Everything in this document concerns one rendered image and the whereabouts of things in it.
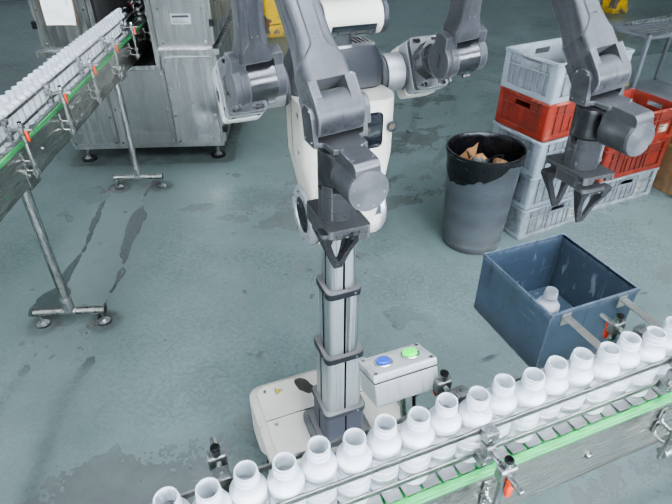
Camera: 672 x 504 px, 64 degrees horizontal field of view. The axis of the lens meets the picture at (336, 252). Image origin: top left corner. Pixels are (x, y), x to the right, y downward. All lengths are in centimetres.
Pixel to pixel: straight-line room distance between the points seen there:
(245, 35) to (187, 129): 350
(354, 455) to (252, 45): 72
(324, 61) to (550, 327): 107
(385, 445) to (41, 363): 225
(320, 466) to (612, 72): 76
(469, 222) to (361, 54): 210
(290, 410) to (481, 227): 170
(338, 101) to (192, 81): 368
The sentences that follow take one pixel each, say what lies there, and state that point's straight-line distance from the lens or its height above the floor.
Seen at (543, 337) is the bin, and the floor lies 87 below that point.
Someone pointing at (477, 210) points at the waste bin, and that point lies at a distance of 320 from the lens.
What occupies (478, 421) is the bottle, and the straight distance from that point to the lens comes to 101.
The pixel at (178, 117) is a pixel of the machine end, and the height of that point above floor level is 37.
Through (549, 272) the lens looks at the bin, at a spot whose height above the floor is 80.
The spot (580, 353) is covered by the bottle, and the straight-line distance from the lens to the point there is 115.
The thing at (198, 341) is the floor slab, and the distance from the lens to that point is 280.
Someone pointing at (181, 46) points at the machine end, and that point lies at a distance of 432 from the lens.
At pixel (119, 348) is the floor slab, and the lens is 289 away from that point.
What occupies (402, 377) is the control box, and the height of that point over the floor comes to 110.
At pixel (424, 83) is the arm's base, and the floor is 150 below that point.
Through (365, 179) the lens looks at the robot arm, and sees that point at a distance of 67.
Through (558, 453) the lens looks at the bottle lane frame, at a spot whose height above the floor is 96.
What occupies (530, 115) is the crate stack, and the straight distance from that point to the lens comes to 335.
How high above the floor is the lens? 190
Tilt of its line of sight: 35 degrees down
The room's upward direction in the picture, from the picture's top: straight up
